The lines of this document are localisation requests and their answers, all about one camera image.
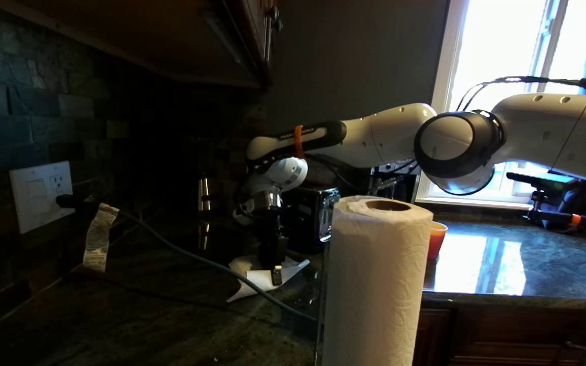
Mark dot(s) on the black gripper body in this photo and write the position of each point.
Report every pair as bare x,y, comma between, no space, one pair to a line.
271,233

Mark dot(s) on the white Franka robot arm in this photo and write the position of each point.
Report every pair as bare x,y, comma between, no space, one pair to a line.
545,134

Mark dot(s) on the black chrome toaster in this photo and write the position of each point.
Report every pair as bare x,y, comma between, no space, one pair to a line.
314,215

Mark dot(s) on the white paper towel roll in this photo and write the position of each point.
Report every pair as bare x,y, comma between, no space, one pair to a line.
376,284

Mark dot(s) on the black silver coffee maker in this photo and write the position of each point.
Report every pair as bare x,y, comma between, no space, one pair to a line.
392,184

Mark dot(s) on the orange plastic cup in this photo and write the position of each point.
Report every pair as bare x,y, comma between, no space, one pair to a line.
436,244

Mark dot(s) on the black power plug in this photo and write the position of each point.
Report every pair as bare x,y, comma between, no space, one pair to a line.
72,202

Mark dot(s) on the dark upper cabinet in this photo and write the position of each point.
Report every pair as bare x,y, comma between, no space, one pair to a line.
171,32

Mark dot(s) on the wooden lower cabinet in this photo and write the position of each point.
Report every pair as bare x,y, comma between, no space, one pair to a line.
510,336

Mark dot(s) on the bright window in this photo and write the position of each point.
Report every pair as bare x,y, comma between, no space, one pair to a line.
510,40

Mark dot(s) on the white wall outlet plate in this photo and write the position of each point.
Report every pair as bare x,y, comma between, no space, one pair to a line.
36,196

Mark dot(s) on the black camera stand orange knobs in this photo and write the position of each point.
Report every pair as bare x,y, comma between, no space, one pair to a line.
545,180

